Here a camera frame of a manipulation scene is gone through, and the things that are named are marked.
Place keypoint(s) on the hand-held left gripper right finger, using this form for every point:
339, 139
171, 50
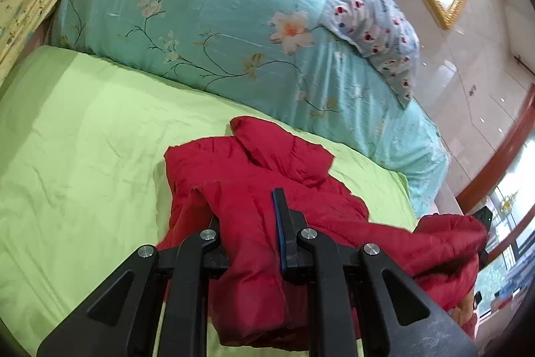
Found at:
279, 231

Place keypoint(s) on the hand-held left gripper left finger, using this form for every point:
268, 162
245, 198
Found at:
196, 256

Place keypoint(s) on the red quilted jacket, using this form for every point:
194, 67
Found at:
259, 223

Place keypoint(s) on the light green bed sheet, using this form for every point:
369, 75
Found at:
83, 139

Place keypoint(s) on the grey printed pillow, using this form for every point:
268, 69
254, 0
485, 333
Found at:
372, 22

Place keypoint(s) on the teal floral quilt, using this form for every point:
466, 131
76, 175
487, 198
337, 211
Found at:
188, 5

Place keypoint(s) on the brown wooden frame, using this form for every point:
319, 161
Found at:
508, 156

